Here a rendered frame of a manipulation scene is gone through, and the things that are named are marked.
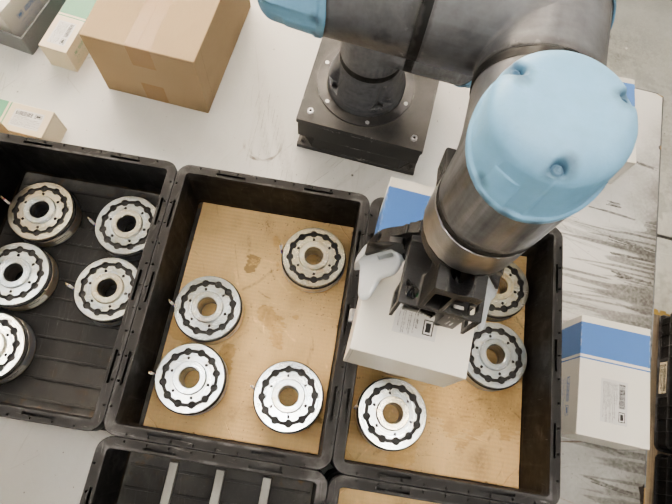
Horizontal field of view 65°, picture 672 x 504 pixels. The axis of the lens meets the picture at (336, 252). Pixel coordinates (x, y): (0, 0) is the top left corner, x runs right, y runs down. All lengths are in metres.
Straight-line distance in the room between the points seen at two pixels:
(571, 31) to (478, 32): 0.05
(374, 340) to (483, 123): 0.32
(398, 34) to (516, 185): 0.13
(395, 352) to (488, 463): 0.37
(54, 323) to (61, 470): 0.25
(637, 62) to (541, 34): 2.22
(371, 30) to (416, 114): 0.73
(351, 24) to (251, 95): 0.86
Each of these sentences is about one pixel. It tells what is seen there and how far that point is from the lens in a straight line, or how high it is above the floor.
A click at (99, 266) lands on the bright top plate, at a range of 0.90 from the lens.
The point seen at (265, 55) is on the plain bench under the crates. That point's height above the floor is 0.70.
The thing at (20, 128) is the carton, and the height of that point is 0.76.
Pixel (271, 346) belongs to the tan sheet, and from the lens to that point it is 0.85.
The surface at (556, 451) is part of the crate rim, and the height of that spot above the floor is 0.93.
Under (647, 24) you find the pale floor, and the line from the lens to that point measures 2.70.
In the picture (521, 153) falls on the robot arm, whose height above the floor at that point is 1.46.
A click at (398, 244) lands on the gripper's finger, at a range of 0.49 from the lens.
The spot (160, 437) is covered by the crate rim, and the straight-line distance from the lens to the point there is 0.76.
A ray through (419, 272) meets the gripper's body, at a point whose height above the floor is 1.24.
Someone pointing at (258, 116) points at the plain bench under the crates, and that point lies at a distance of 1.16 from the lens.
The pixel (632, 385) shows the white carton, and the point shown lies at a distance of 1.03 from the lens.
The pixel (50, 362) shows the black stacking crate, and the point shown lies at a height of 0.83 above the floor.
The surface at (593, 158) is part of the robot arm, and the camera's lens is 0.27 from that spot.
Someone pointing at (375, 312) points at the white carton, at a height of 1.13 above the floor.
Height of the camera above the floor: 1.66
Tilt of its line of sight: 70 degrees down
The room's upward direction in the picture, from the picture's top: 10 degrees clockwise
